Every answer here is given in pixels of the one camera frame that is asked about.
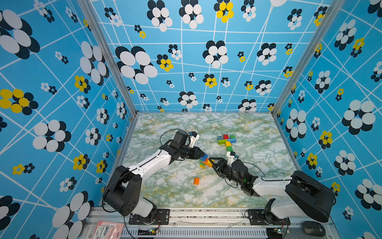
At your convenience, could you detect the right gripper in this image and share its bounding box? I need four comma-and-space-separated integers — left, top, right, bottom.
209, 157, 243, 187

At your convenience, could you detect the orange long lego brick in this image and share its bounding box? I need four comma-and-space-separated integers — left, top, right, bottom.
205, 159, 212, 167

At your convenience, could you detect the lime long lego brick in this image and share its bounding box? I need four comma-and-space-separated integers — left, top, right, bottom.
217, 139, 227, 145

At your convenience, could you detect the green long lego brick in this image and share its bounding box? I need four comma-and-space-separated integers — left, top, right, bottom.
200, 161, 206, 169

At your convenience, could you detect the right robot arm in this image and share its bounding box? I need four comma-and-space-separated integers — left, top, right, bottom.
211, 158, 336, 225

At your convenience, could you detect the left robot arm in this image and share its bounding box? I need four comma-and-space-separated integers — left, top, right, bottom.
101, 130, 205, 223

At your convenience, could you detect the black computer mouse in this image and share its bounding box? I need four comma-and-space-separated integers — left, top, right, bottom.
302, 221, 326, 237

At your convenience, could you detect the pink packaged item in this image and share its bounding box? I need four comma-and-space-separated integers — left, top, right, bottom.
92, 221, 124, 239

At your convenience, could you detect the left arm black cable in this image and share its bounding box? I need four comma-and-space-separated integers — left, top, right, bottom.
159, 128, 189, 147

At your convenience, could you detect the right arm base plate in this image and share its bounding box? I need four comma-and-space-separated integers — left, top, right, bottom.
246, 209, 290, 227

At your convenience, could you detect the aluminium front rail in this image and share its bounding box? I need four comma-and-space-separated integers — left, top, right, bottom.
79, 207, 341, 239

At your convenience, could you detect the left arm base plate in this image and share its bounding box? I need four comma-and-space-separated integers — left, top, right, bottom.
128, 209, 170, 226

